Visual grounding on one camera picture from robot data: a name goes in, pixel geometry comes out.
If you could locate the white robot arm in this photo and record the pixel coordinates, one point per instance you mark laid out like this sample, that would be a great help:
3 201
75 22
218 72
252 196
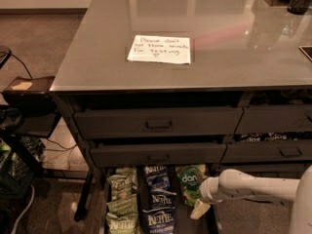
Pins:
232 184

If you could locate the dark snack bags in drawer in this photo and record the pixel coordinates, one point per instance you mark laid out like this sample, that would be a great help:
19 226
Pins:
274 137

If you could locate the blue Kettle chip bag middle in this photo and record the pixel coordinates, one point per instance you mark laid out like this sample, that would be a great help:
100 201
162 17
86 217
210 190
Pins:
160 198

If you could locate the top right dark drawer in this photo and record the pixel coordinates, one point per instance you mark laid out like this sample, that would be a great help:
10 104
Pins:
276 119

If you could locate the dark crate with green items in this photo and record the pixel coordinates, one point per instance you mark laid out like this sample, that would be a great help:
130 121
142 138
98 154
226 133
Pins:
18 166

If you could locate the green dang rice chip bag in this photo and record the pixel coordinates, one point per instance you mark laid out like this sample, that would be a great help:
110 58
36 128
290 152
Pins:
190 178

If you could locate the bottom right dark drawer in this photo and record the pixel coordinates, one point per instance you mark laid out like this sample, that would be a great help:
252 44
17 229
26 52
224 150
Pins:
270 170

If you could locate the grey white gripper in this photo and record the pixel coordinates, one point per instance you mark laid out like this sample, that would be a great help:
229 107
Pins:
209 189

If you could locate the white handwritten paper note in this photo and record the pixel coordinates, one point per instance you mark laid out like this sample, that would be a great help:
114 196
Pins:
175 50

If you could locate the top left dark drawer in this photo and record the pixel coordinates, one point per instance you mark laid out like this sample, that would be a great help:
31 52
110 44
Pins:
158 122

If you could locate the green Kettle chip bag front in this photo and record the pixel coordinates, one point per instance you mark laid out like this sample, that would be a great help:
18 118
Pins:
125 224

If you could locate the open bottom left drawer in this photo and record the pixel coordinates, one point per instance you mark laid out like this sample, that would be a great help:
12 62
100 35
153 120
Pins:
207 224

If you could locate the blue Kettle chip bag back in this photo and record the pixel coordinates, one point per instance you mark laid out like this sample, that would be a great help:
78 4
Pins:
157 177

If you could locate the dark side table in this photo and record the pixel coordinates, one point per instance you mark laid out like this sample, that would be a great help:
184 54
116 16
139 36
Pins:
32 98

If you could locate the green Kettle chip bag middle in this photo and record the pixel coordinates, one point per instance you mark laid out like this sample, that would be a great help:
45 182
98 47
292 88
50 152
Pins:
125 206

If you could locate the green kettle chip bag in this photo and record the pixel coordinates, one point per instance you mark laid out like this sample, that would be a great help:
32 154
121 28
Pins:
123 183
125 224
125 206

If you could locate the middle right dark drawer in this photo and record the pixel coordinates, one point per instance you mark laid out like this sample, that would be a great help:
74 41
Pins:
268 151

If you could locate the blue kettle chip bag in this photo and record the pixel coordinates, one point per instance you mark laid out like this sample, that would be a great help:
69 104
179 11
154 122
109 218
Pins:
157 177
160 198
159 221

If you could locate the blue Kettle chip bag front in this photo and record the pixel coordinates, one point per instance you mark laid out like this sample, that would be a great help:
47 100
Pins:
159 221

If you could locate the green Kettle chip bag back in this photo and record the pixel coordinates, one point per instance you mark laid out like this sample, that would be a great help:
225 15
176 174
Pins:
123 183

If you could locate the dark drawer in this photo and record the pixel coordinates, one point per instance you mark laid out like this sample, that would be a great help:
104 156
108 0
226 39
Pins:
268 151
158 122
270 170
157 154
276 119

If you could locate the middle left dark drawer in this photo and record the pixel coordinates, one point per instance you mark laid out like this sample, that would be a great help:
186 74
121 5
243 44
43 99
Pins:
157 154

